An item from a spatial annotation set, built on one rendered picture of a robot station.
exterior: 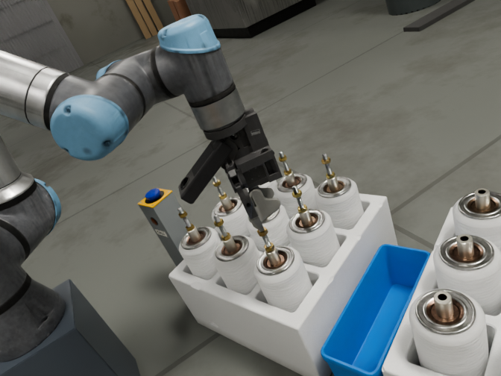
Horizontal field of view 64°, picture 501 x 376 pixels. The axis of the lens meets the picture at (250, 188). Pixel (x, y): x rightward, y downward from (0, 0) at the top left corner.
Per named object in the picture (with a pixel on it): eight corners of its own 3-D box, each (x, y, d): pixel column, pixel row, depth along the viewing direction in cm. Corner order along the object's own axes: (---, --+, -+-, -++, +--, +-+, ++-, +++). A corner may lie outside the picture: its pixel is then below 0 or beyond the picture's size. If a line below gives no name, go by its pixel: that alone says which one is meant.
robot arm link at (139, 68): (70, 86, 54) (138, 60, 51) (106, 60, 64) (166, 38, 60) (101, 136, 58) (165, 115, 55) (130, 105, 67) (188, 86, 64)
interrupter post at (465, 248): (473, 261, 61) (471, 245, 59) (455, 258, 62) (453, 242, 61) (476, 250, 62) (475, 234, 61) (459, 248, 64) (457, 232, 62)
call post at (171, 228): (203, 293, 114) (152, 208, 99) (188, 286, 119) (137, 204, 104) (219, 275, 118) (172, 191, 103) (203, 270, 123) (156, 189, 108)
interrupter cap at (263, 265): (251, 262, 79) (250, 259, 79) (283, 242, 80) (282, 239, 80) (267, 283, 73) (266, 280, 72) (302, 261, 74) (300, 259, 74)
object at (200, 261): (250, 289, 99) (222, 235, 90) (218, 313, 96) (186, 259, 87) (232, 271, 106) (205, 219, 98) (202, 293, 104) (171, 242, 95)
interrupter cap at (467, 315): (468, 344, 51) (468, 341, 50) (408, 326, 56) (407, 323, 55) (481, 299, 55) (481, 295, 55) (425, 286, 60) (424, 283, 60)
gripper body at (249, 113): (284, 181, 65) (259, 114, 59) (235, 203, 65) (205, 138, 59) (271, 163, 71) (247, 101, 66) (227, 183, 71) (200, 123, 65)
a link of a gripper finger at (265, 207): (291, 227, 69) (273, 183, 65) (260, 242, 69) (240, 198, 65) (285, 218, 72) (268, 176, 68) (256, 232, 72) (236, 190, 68)
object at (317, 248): (346, 299, 86) (324, 236, 77) (304, 297, 90) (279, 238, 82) (353, 266, 93) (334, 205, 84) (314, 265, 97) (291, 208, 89)
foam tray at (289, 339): (323, 387, 79) (297, 329, 70) (197, 323, 106) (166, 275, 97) (399, 252, 101) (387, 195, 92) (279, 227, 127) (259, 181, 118)
